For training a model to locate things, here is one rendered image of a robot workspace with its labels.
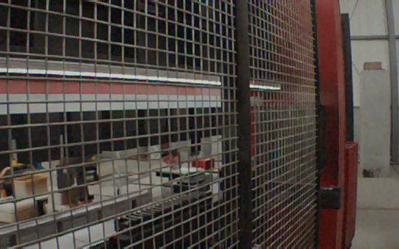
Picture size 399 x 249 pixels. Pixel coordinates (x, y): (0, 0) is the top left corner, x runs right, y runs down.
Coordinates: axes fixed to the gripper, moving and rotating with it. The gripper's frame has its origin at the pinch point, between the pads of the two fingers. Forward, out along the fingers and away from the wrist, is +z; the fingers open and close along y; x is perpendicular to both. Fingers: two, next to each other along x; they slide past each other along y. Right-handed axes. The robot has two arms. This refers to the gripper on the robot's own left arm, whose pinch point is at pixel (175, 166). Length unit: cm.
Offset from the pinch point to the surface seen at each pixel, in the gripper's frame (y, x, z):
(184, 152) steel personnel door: 619, 401, -137
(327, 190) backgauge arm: 42, -56, 53
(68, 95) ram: -85, -33, -25
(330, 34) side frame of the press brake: 85, -101, -33
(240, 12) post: -99, -103, -1
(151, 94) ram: -39, -34, -25
